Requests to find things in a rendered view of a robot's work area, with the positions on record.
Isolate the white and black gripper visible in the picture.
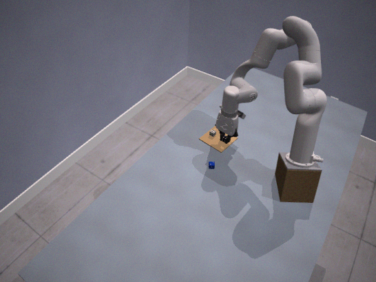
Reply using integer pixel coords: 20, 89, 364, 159
215, 110, 238, 144

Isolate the tan flat mat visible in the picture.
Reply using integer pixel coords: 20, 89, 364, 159
199, 126, 238, 153

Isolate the white die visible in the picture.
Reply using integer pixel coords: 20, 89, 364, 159
209, 129, 216, 137

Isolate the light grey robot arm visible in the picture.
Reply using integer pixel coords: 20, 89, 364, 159
220, 16, 327, 168

